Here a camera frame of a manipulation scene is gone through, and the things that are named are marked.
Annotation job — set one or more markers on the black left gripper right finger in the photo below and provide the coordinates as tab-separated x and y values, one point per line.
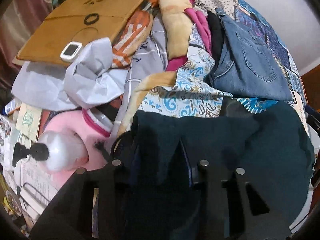
218	203

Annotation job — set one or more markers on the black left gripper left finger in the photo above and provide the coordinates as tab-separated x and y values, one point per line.
69	214

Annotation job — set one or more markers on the dark teal pants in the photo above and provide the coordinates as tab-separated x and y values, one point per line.
271	150

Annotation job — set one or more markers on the stack of papers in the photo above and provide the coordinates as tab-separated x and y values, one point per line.
32	188

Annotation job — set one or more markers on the silver bottle with black cap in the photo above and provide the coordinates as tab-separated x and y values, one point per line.
54	152

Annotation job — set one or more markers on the pink garment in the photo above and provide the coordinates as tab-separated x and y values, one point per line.
92	128

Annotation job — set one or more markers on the patchwork patterned bedspread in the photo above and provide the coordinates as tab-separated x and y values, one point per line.
191	96

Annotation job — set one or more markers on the grey white crumpled cloth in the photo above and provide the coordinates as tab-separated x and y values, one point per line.
89	81

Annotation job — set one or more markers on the folded blue denim jeans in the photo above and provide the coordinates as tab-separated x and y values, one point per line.
244	66

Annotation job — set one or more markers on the white small electronic device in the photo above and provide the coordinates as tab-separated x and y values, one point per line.
71	51

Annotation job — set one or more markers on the magenta cloth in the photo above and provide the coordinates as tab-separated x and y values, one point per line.
200	25

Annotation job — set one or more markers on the tan plush blanket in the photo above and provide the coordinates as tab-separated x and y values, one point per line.
147	71

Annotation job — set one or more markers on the orange white patterned cloth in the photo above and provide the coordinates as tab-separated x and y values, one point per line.
134	34

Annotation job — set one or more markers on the pink curtain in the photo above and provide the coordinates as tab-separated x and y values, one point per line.
19	20

